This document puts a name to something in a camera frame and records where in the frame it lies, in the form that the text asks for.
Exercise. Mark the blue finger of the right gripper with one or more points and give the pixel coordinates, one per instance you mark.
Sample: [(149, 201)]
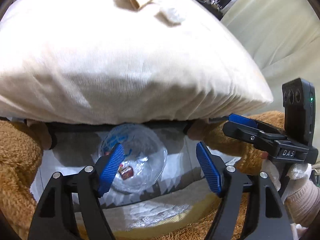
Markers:
[(243, 132), (238, 119)]

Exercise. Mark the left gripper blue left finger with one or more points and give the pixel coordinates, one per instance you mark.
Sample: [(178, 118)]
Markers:
[(54, 216)]

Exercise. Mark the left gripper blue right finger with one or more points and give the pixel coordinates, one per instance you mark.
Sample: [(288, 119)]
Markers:
[(265, 218)]

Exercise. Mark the right hand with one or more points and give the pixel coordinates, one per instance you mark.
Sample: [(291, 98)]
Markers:
[(298, 173)]

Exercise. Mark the cream knit right sleeve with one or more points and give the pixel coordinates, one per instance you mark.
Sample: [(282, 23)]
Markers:
[(304, 204)]

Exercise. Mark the cream curtain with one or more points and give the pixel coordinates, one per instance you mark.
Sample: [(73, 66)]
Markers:
[(282, 37)]

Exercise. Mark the beige plush bed blanket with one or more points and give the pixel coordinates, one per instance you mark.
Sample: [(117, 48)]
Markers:
[(100, 62)]

